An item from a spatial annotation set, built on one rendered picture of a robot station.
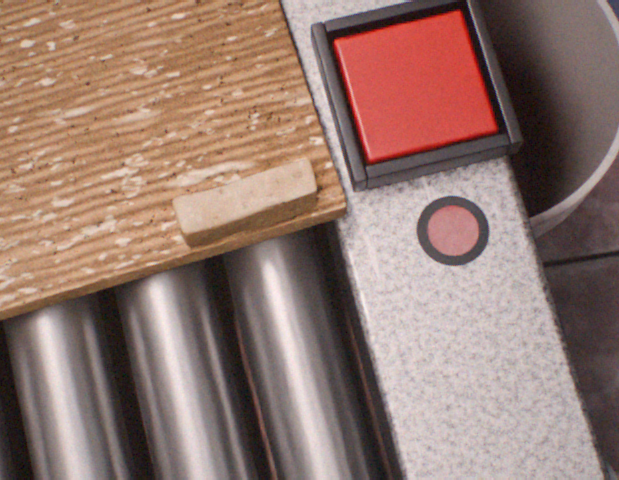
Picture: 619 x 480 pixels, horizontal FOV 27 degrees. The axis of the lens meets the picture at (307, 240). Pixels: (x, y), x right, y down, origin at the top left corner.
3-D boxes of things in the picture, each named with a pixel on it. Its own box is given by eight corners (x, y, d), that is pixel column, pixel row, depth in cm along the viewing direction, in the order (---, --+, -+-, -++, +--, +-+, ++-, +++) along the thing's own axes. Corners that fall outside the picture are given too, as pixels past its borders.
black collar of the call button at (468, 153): (470, 1, 59) (475, -16, 57) (518, 153, 57) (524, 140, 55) (309, 38, 58) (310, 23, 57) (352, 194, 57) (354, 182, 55)
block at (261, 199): (308, 174, 55) (309, 153, 52) (321, 213, 54) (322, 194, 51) (174, 214, 54) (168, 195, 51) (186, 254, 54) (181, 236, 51)
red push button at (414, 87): (458, 20, 59) (462, 7, 57) (495, 141, 57) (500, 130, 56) (331, 50, 58) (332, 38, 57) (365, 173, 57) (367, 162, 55)
